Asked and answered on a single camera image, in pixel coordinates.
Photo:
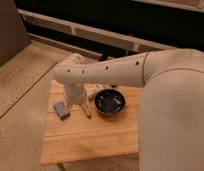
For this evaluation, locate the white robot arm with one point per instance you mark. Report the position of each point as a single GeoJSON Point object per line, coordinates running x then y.
{"type": "Point", "coordinates": [171, 109]}

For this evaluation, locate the dark ceramic bowl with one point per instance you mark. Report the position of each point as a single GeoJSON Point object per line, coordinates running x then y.
{"type": "Point", "coordinates": [108, 102]}

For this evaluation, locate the red orange pepper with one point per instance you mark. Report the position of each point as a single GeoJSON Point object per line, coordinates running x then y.
{"type": "Point", "coordinates": [87, 110]}

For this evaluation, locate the blue sponge block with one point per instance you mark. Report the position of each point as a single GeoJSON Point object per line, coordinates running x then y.
{"type": "Point", "coordinates": [61, 110]}

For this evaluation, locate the wooden table board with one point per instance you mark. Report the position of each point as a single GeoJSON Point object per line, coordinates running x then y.
{"type": "Point", "coordinates": [79, 138]}

